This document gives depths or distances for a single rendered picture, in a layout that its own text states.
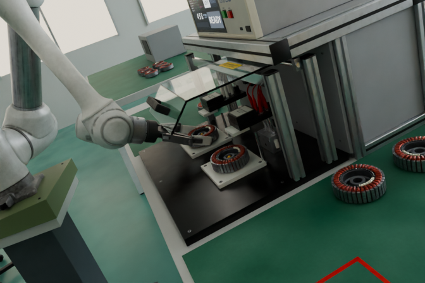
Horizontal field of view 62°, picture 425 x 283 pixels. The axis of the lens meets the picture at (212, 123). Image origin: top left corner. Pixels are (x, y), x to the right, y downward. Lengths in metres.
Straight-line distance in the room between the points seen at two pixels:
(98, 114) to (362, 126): 0.68
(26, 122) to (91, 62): 4.21
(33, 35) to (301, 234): 0.88
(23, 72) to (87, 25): 4.23
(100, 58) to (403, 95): 4.95
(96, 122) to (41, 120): 0.55
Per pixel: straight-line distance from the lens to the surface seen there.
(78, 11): 5.61
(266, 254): 0.77
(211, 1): 1.07
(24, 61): 1.40
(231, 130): 1.01
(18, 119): 1.48
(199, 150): 1.20
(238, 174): 0.99
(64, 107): 5.73
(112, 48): 5.64
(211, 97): 1.21
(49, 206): 1.27
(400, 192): 0.87
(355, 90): 0.94
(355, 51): 0.93
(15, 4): 1.18
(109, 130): 0.93
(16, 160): 1.41
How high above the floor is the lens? 1.27
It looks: 21 degrees down
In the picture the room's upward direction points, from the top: 19 degrees counter-clockwise
